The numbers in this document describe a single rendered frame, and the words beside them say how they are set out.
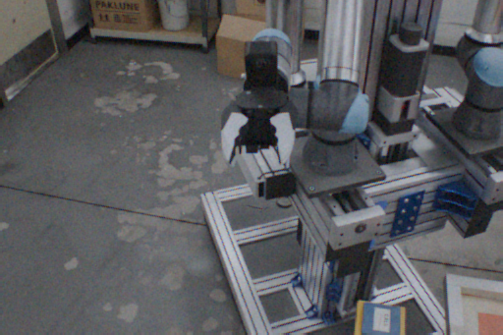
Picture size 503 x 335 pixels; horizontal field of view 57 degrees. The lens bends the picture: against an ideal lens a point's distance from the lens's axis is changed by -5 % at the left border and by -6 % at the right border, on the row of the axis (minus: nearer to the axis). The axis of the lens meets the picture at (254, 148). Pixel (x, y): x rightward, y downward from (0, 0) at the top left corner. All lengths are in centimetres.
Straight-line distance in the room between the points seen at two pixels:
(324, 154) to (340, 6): 44
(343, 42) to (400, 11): 46
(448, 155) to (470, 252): 144
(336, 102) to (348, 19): 16
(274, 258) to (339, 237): 121
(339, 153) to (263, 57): 61
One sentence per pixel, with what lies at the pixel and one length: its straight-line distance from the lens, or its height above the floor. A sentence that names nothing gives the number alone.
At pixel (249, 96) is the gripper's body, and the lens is 70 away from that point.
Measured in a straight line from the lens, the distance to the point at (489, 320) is 146.
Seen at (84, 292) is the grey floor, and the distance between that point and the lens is 268.
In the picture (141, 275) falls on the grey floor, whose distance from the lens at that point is 267.
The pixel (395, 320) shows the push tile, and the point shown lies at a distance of 135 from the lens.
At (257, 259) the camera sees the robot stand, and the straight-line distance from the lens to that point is 241.
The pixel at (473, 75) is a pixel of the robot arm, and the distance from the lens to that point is 146.
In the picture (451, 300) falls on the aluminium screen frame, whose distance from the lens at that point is 141.
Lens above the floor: 207
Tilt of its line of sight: 38 degrees down
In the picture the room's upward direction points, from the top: straight up
